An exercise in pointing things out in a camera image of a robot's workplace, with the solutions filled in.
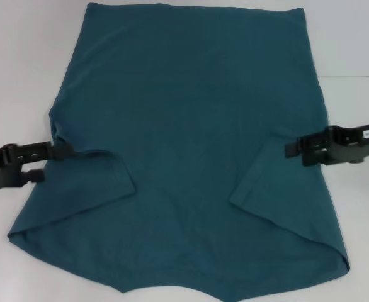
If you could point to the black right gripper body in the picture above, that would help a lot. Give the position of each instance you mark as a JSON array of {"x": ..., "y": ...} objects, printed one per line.
[{"x": 354, "y": 148}]

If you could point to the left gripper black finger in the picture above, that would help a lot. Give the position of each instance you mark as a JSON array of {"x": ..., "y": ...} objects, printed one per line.
[
  {"x": 43, "y": 151},
  {"x": 35, "y": 176}
]

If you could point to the blue t-shirt with FREE print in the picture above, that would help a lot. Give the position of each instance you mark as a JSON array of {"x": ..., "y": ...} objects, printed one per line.
[{"x": 184, "y": 126}]

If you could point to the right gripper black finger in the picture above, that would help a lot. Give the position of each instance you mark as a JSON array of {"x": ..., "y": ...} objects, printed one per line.
[
  {"x": 298, "y": 148},
  {"x": 315, "y": 158}
]

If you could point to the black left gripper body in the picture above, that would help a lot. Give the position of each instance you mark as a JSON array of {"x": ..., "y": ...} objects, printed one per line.
[{"x": 2, "y": 170}]

